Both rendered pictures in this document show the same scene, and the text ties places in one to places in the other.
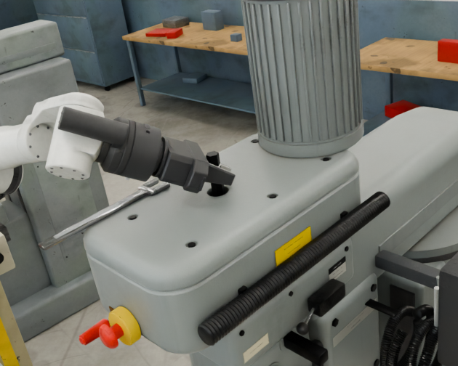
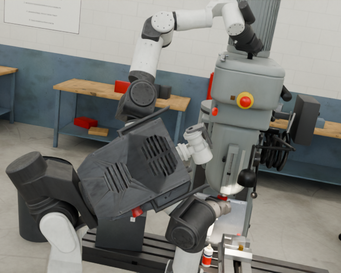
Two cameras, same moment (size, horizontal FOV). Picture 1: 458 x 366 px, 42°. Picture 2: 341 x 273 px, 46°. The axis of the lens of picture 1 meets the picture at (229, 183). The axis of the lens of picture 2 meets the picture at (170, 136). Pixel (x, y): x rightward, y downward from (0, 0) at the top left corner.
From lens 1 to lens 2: 1.41 m
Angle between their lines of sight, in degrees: 41
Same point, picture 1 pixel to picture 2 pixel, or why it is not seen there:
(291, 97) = (262, 30)
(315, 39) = (274, 9)
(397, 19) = (82, 69)
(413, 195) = not seen: hidden behind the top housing
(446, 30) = (111, 78)
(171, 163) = (255, 37)
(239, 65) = not seen: outside the picture
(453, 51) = (123, 86)
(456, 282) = (310, 104)
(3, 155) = (194, 20)
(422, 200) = not seen: hidden behind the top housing
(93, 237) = (233, 62)
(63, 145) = (239, 16)
